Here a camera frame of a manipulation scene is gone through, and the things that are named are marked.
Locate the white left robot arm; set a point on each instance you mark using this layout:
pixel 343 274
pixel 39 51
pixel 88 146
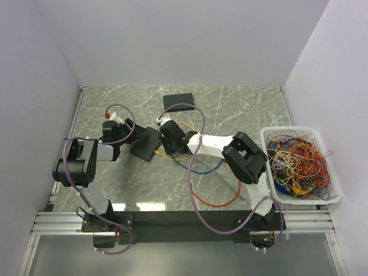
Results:
pixel 76 162

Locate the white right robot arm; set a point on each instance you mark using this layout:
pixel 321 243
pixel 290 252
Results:
pixel 244 157

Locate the black Mercury network switch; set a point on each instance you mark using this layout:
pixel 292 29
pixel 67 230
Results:
pixel 178 102

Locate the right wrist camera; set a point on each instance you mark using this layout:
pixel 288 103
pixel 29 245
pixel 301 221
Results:
pixel 162 120

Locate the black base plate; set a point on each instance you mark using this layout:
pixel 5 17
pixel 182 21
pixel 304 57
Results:
pixel 182 226

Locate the aluminium rail frame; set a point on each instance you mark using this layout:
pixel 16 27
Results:
pixel 160 185

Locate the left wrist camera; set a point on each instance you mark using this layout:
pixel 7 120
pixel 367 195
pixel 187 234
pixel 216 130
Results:
pixel 114 116

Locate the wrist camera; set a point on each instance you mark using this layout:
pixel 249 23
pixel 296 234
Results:
pixel 114 116
pixel 162 120

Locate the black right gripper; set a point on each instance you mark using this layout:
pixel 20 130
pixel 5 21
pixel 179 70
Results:
pixel 169 151

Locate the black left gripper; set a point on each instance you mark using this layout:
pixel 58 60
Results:
pixel 137 133

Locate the black TP-Link network switch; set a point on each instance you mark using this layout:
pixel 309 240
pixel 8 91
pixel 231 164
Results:
pixel 146 145

